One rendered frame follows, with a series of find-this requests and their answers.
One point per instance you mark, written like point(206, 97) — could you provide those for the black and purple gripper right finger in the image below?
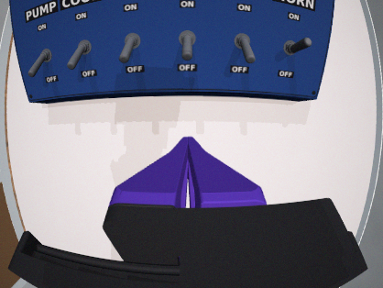
point(214, 184)

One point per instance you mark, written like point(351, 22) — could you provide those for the dark blue switch console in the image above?
point(181, 48)

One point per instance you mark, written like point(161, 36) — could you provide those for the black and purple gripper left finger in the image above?
point(163, 182)

